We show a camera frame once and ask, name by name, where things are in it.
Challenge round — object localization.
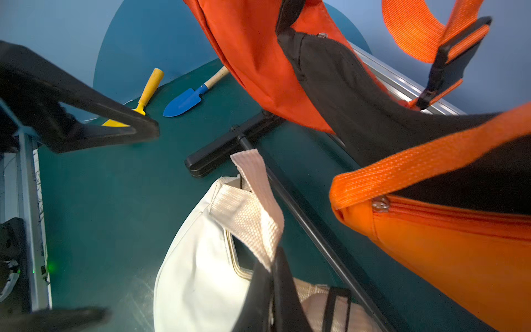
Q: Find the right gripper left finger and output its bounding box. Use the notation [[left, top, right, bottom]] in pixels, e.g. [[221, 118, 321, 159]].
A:
[[1, 41, 160, 154]]

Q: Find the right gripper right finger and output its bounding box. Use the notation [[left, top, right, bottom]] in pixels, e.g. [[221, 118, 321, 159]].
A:
[[232, 248, 312, 331]]

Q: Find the cream crescent bag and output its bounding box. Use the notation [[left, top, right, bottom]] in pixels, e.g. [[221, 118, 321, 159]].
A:
[[153, 149, 378, 331]]

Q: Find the black sling bag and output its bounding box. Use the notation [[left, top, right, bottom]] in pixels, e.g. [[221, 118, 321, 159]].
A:
[[275, 1, 530, 217]]

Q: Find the orange crescent bag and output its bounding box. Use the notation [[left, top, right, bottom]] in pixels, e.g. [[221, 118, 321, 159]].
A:
[[329, 105, 530, 331]]

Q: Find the red-orange sling bag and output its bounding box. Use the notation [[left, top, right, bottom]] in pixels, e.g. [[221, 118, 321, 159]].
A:
[[188, 1, 492, 132]]

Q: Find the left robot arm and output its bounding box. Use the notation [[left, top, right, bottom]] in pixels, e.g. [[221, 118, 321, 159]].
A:
[[1, 217, 31, 319]]

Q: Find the yellow toy shovel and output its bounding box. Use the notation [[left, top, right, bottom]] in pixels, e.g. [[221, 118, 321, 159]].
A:
[[102, 68, 164, 127]]

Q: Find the black clothes rack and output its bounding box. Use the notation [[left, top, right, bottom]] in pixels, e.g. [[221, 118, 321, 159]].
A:
[[184, 108, 399, 332]]

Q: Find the blue toy trowel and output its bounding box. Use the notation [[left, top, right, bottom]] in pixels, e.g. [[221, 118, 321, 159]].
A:
[[163, 66, 230, 118]]

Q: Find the aluminium frame rail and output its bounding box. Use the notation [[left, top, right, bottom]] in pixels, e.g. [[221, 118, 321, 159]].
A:
[[349, 42, 465, 116]]

